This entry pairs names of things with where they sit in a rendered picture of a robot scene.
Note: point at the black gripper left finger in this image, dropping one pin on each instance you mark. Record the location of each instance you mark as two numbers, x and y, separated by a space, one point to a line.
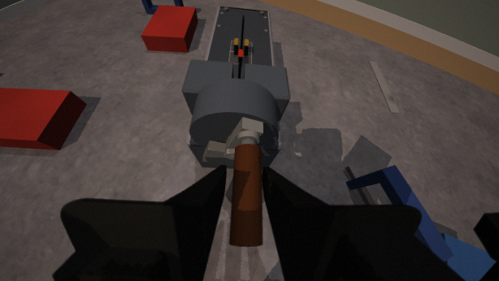
182 226

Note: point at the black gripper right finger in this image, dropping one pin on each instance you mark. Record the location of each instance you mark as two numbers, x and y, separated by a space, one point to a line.
306 229

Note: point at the dark blue c-clamp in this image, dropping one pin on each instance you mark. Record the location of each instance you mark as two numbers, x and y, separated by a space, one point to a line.
150 8
399 192

